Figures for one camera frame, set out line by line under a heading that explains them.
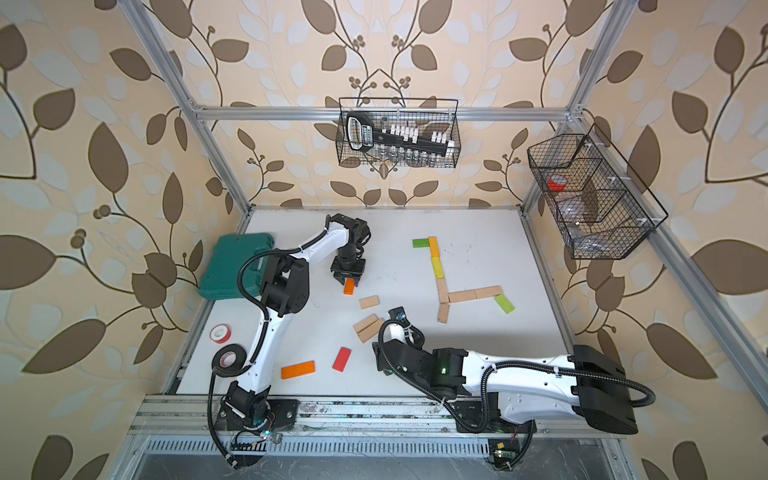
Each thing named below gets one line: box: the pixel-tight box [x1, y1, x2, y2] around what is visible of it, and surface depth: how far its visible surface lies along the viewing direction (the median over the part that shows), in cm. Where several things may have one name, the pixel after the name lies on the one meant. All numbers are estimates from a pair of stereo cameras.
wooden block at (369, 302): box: [359, 295, 380, 310], surface depth 98 cm
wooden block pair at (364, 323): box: [353, 313, 378, 333], surface depth 93 cm
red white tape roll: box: [209, 324, 232, 344], surface depth 89 cm
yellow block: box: [431, 256, 445, 279], surface depth 105 cm
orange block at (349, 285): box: [344, 278, 355, 295], surface depth 100 cm
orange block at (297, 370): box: [280, 360, 316, 380], surface depth 84 cm
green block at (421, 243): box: [412, 238, 430, 248], surface depth 110 cm
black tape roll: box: [211, 344, 247, 372], surface depth 85 cm
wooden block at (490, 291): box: [475, 285, 503, 299], surface depth 98 cm
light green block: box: [494, 294, 516, 315], surface depth 96 cm
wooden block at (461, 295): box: [448, 290, 477, 303], surface depth 98 cm
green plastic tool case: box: [198, 233, 275, 299], surface depth 107 cm
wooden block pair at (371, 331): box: [357, 318, 385, 344], surface depth 91 cm
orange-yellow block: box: [428, 236, 440, 257], surface depth 110 cm
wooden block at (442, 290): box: [436, 278, 449, 303], surface depth 100 cm
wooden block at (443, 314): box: [437, 302, 450, 324], surface depth 94 cm
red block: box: [332, 346, 352, 373], surface depth 85 cm
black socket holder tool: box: [347, 112, 455, 156], surface depth 85 cm
